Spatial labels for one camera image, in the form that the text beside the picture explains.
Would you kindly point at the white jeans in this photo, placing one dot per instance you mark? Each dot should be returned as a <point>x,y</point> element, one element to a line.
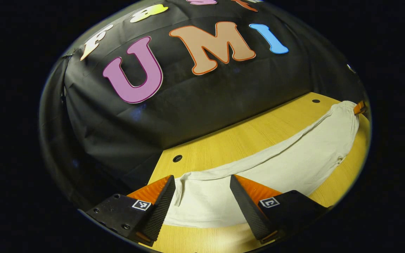
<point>294,165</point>

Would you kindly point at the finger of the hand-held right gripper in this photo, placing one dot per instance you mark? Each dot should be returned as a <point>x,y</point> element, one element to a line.
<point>360,108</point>

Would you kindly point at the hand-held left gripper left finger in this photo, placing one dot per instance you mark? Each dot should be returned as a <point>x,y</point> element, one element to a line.
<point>162,211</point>

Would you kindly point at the black backdrop cloth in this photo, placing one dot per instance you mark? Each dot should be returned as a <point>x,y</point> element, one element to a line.
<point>206,102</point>

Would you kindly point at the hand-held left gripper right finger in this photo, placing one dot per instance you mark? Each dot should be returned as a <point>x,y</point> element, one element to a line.
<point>246,207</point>

